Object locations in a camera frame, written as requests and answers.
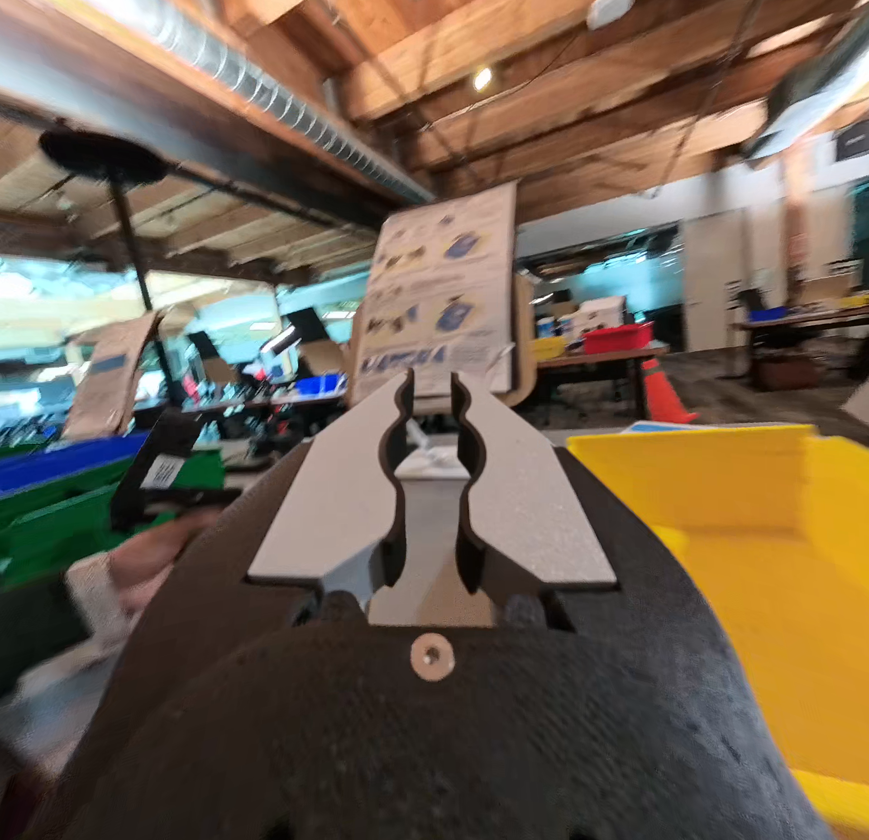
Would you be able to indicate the document stand with instruction sheet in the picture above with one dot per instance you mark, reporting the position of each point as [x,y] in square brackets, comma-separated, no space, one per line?
[441,290]

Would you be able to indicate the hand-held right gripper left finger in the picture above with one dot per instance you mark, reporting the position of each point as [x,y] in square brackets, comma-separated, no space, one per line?
[332,507]

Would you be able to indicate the red plastic bin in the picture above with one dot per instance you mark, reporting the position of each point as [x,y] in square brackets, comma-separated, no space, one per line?
[618,339]

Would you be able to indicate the white cardboard box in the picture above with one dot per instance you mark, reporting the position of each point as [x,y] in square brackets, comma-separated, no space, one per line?
[601,312]

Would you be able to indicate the blue plastic bin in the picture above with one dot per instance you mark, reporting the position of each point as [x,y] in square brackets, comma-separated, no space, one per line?
[68,459]

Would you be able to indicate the long spiral ventilation duct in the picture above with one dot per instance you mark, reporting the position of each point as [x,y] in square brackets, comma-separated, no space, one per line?
[285,106]

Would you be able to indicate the wooden workbench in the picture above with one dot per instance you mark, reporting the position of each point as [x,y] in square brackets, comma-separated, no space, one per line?
[597,359]

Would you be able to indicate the person's left hand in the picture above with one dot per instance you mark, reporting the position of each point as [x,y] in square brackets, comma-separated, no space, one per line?
[156,561]

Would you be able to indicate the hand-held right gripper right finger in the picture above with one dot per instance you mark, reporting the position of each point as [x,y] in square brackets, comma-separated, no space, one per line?
[536,514]

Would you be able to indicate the brown cardboard document stand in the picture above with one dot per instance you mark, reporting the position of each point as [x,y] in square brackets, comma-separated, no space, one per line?
[112,371]

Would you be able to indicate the black backdrop board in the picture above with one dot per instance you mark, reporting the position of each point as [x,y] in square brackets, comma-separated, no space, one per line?
[312,337]
[210,358]

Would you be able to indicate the black support pole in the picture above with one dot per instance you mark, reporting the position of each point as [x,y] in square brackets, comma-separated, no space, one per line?
[136,256]

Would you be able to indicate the silver wrist watch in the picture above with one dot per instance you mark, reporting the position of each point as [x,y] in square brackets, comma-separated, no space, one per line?
[95,595]

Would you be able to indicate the green plastic bin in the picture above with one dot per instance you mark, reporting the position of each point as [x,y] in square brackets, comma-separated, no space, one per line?
[61,527]

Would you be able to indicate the yellow plastic bin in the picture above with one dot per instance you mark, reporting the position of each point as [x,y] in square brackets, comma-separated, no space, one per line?
[781,582]

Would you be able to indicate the grey desk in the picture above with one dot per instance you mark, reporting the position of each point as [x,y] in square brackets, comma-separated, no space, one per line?
[424,514]

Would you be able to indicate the orange traffic cone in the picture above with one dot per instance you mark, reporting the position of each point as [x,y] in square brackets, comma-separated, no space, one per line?
[665,398]

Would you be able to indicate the long yellow storage bin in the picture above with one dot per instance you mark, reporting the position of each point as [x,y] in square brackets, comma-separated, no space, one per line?
[550,348]

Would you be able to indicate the blue storage bin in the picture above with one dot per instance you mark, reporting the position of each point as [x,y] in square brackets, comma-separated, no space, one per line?
[319,385]

